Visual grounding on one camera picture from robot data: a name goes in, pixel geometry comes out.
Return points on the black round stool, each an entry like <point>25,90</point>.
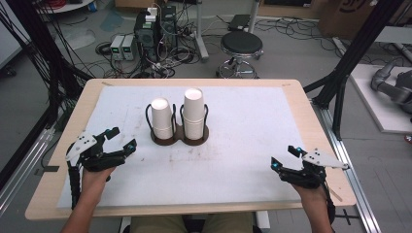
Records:
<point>241,42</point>

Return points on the person's khaki trousers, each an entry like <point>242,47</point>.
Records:
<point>191,224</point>

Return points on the white table mat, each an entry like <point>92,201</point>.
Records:
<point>226,155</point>

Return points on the grey bench power supply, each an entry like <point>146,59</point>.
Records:
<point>128,47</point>
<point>116,47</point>

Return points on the black metal frame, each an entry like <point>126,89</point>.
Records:
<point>353,55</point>

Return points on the white platform board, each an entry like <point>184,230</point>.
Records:
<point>379,106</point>

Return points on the person's right hand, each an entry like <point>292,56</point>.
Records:
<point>311,195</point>

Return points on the black flat box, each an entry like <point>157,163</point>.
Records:
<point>239,22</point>

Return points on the person's left hand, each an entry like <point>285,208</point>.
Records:
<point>94,182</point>

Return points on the slim black computer tower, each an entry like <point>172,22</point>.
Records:
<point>169,26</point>

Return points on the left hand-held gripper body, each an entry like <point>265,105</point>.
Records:
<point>97,158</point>

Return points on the aluminium rail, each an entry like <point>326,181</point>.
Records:
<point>22,171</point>
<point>350,168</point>

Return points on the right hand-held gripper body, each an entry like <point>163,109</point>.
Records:
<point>311,176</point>

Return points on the short white paper cup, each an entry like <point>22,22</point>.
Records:
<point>161,118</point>

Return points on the cardboard box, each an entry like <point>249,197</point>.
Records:
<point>343,17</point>

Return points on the tall white paper cup stack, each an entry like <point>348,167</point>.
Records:
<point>194,113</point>

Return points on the white metal stand leg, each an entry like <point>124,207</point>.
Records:
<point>201,32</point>

